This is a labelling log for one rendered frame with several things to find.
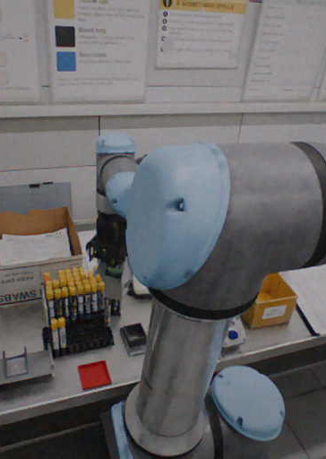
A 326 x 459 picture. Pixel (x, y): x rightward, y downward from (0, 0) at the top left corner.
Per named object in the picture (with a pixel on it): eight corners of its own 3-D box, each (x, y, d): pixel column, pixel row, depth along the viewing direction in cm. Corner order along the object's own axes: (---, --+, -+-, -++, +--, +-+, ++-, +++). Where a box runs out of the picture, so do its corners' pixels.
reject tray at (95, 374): (82, 390, 94) (82, 388, 94) (77, 368, 99) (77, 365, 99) (111, 384, 96) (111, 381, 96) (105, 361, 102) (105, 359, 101)
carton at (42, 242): (-5, 310, 113) (-12, 266, 105) (-5, 252, 136) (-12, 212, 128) (85, 296, 121) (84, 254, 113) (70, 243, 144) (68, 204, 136)
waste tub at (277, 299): (249, 330, 115) (256, 303, 110) (229, 298, 126) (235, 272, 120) (290, 323, 119) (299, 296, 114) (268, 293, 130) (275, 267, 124)
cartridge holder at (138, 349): (130, 356, 104) (130, 346, 102) (119, 331, 111) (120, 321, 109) (150, 351, 106) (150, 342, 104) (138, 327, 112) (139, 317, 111)
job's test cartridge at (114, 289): (122, 301, 98) (122, 280, 95) (103, 296, 99) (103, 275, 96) (128, 290, 101) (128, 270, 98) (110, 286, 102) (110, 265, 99)
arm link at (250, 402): (282, 463, 67) (307, 418, 59) (206, 486, 63) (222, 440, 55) (250, 399, 76) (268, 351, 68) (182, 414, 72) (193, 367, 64)
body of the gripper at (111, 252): (88, 264, 88) (86, 215, 82) (104, 244, 96) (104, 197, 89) (121, 272, 87) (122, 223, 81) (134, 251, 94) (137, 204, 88)
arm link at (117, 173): (177, 177, 68) (159, 153, 77) (110, 181, 65) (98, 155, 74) (173, 219, 72) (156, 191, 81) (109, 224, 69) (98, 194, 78)
